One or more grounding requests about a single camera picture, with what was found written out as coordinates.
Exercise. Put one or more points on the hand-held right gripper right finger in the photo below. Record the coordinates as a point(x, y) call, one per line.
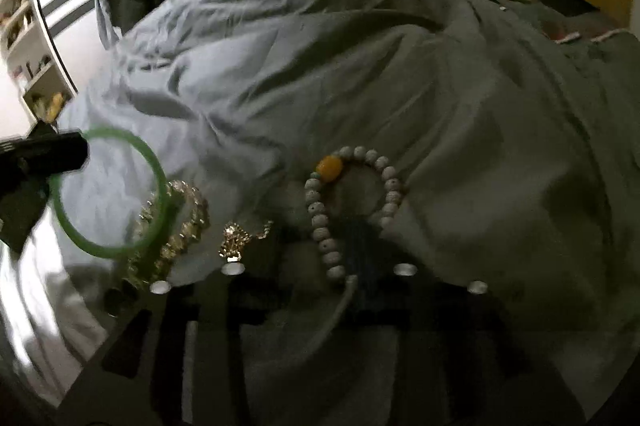
point(372, 251)

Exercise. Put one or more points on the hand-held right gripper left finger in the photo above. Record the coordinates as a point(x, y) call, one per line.
point(287, 256)

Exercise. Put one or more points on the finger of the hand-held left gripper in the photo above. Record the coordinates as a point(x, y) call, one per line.
point(45, 150)
point(22, 211)

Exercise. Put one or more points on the green jade bangle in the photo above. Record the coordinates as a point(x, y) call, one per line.
point(161, 191)

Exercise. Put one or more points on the white shelf unit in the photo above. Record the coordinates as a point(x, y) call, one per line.
point(30, 55)

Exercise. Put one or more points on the grey blanket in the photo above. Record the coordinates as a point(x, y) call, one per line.
point(350, 80)

